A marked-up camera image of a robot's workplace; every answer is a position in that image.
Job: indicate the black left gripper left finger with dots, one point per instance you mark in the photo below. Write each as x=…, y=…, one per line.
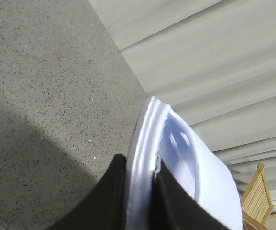
x=102, y=208

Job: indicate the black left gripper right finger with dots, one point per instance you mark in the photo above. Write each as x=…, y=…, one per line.
x=209, y=208

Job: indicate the light blue slipper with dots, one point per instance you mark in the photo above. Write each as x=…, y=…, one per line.
x=161, y=134

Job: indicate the wooden slatted chair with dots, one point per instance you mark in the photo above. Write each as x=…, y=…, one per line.
x=256, y=202

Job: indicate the white curtain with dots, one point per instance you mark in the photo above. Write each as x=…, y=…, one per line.
x=214, y=62

